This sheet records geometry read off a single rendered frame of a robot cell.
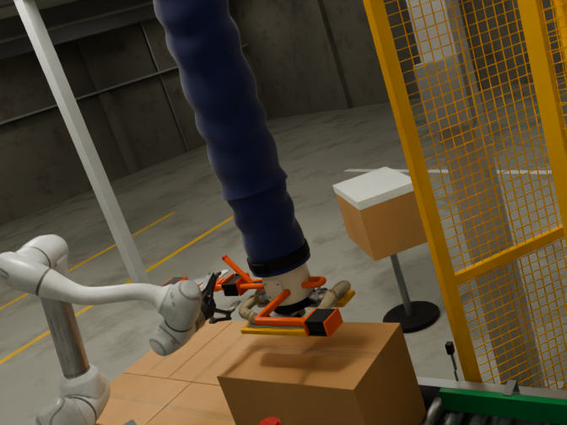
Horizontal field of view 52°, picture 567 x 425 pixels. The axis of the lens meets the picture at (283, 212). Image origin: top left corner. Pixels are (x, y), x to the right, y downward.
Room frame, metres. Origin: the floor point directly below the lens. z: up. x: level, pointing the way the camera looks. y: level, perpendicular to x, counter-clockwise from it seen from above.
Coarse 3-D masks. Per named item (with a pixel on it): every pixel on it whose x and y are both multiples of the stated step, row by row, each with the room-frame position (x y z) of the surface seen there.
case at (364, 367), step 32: (256, 352) 2.08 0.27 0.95; (288, 352) 2.00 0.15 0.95; (320, 352) 1.92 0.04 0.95; (352, 352) 1.85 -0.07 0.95; (384, 352) 1.81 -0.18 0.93; (224, 384) 1.98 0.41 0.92; (256, 384) 1.88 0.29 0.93; (288, 384) 1.79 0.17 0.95; (320, 384) 1.72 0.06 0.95; (352, 384) 1.66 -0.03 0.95; (384, 384) 1.77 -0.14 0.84; (416, 384) 1.93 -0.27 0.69; (256, 416) 1.92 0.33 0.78; (288, 416) 1.82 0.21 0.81; (320, 416) 1.74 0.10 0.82; (352, 416) 1.65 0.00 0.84; (384, 416) 1.72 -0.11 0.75; (416, 416) 1.88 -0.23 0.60
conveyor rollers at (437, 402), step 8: (440, 400) 1.99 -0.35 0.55; (432, 408) 1.96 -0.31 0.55; (440, 408) 1.96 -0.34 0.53; (424, 416) 1.93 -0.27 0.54; (432, 416) 1.92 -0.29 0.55; (448, 416) 1.89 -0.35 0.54; (456, 416) 1.87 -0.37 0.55; (480, 416) 1.83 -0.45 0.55; (488, 416) 1.84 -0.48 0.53; (424, 424) 1.88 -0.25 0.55; (432, 424) 1.89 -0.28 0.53; (448, 424) 1.84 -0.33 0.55; (456, 424) 1.84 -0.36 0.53; (472, 424) 1.80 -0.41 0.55; (480, 424) 1.80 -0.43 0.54; (496, 424) 1.76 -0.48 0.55; (504, 424) 1.75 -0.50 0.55; (528, 424) 1.71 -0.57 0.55; (536, 424) 1.71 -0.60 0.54; (552, 424) 1.68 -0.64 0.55; (560, 424) 1.66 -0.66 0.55
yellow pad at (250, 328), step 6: (246, 324) 2.00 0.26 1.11; (252, 324) 1.97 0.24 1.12; (240, 330) 1.97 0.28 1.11; (246, 330) 1.95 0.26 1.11; (252, 330) 1.93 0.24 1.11; (258, 330) 1.92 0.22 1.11; (264, 330) 1.90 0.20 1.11; (270, 330) 1.88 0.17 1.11; (276, 330) 1.87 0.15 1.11; (282, 330) 1.85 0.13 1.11; (288, 330) 1.84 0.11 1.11; (294, 330) 1.82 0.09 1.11; (300, 330) 1.81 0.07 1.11
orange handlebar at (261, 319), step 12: (216, 288) 2.16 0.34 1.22; (240, 288) 2.08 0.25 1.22; (252, 288) 2.05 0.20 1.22; (264, 288) 2.01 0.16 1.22; (276, 300) 1.83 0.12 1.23; (264, 312) 1.77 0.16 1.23; (264, 324) 1.71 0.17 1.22; (276, 324) 1.68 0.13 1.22; (288, 324) 1.65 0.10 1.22; (300, 324) 1.62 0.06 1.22
